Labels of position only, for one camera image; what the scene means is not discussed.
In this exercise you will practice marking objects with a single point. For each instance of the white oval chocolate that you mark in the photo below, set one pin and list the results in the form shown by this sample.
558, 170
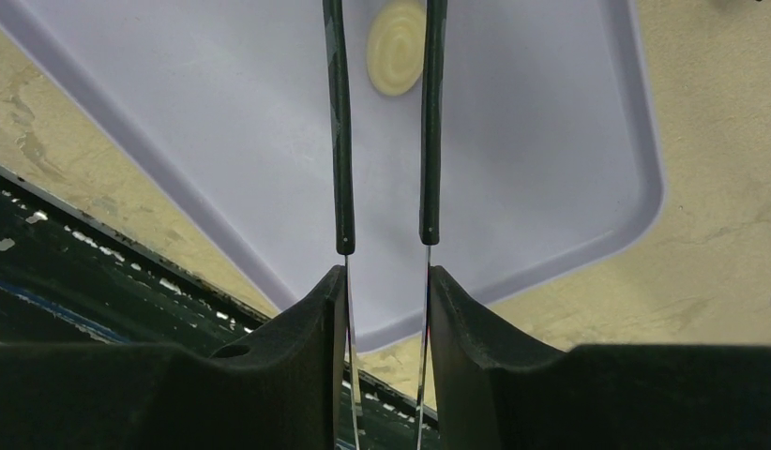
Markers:
395, 47

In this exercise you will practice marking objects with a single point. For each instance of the metal tweezers black tips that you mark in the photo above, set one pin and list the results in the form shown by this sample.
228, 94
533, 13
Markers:
429, 208

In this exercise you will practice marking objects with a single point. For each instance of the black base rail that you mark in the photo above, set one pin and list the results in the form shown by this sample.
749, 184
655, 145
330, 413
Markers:
64, 280

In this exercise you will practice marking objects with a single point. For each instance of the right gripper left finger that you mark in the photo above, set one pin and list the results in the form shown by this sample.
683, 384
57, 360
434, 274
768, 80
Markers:
276, 388

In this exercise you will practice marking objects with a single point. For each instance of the lilac plastic tray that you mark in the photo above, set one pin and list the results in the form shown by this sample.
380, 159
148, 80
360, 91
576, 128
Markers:
549, 152

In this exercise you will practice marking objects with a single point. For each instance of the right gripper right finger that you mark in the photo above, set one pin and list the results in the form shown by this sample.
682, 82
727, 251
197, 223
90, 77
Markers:
500, 388

